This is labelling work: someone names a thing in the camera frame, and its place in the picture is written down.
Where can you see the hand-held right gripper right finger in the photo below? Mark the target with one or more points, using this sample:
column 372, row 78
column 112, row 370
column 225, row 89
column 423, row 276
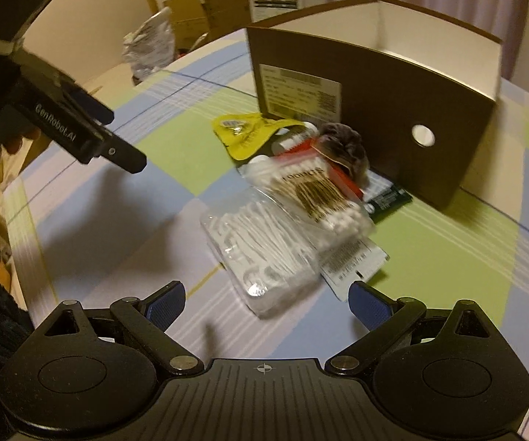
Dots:
column 368, row 305

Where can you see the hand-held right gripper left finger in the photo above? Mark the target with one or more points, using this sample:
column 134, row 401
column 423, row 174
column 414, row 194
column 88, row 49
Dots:
column 168, row 304

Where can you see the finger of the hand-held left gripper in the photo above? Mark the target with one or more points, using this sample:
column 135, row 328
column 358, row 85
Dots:
column 93, row 105
column 124, row 156

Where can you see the green tube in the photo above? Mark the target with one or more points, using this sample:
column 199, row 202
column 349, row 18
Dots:
column 386, row 197

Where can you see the clear pack of floss picks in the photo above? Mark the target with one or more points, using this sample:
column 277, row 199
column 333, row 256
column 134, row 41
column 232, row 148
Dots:
column 264, row 243

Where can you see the yellow packet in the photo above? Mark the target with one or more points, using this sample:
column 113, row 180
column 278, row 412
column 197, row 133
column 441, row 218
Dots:
column 246, row 134

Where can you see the bag of cotton swabs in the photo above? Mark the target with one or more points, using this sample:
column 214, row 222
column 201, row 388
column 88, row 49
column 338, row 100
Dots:
column 264, row 174

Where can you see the white tube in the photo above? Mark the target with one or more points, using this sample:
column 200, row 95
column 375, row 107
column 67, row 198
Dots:
column 292, row 140

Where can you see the person's left hand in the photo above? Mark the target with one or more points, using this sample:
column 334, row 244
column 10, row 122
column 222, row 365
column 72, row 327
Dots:
column 9, row 144

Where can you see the checked tablecloth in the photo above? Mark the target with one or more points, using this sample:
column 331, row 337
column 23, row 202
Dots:
column 122, row 220

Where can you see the crumpled silver bag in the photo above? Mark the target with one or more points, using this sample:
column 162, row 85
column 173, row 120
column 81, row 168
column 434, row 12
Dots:
column 152, row 41

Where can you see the red packet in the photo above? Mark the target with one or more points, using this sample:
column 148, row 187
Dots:
column 350, row 183

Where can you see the cardboard box with scalloped flap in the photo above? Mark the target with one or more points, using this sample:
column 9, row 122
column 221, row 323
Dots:
column 177, row 4

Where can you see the dark fuzzy scrunchie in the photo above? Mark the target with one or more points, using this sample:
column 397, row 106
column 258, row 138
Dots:
column 343, row 143

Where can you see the plain brown cardboard box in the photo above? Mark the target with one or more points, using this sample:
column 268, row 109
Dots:
column 225, row 7

